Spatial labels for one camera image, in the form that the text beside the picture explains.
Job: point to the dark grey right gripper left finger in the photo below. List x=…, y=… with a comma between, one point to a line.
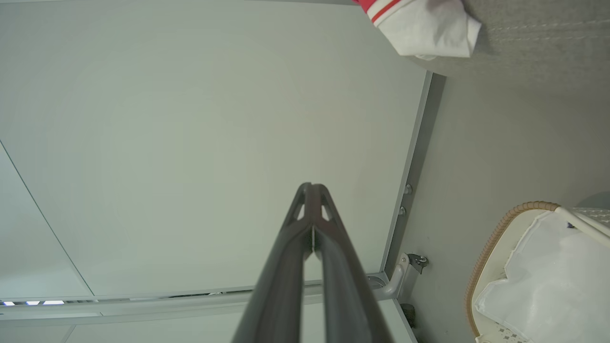
x=281, y=286

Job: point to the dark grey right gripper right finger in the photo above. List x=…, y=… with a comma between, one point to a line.
x=348, y=295

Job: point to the red and white shirt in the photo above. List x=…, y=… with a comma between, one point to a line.
x=424, y=28

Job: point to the white laundry basket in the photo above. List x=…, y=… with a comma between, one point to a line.
x=491, y=267

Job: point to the grey partition base rail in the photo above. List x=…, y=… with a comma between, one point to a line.
x=419, y=143

